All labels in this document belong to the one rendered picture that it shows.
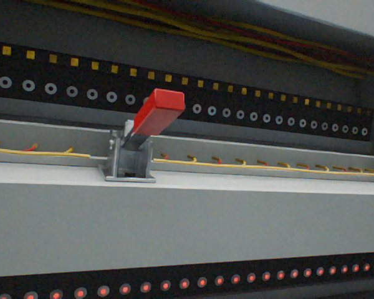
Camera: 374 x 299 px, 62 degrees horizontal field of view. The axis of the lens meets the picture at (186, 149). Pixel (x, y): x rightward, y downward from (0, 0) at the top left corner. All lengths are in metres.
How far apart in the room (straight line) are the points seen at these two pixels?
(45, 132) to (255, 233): 0.15
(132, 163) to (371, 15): 0.27
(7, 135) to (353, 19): 0.30
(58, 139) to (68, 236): 0.07
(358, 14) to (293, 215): 0.21
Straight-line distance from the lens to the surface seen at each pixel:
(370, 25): 0.37
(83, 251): 0.17
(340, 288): 0.48
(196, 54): 0.46
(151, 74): 0.36
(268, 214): 0.20
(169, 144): 0.22
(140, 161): 0.19
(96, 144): 0.21
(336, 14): 0.34
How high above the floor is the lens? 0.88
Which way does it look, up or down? 14 degrees up
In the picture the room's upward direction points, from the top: 1 degrees counter-clockwise
